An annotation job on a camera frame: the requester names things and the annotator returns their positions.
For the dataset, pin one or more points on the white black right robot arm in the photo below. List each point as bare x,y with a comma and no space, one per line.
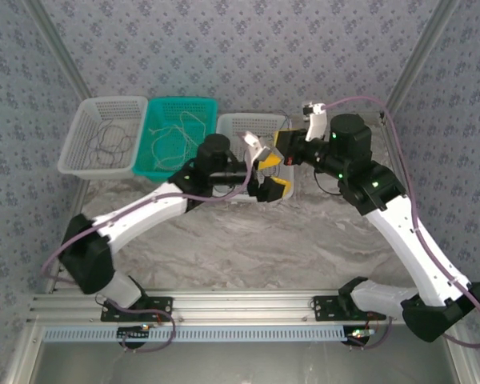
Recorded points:
416,248

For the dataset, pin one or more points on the narrow white perforated plastic basket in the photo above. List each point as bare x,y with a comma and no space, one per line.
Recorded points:
232,128

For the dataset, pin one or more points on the teal perforated plastic basket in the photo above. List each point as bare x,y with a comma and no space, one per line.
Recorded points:
164,108

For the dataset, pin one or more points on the wide white perforated plastic basket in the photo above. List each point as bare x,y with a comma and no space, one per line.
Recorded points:
80,132

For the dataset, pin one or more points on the small black controller board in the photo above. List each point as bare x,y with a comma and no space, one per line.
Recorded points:
138,332
360,335

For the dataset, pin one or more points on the grey metal base panel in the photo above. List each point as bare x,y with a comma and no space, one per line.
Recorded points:
240,364

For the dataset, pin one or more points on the aluminium frame post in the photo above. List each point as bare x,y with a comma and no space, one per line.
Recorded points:
60,48
420,56

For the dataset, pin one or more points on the aluminium rail frame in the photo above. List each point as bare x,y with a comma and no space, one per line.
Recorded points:
240,306

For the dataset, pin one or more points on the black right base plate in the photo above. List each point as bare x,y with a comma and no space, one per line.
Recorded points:
328,308

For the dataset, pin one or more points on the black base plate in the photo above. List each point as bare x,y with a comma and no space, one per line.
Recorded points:
328,308
160,310

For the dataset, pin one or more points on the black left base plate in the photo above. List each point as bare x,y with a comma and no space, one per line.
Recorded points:
160,310

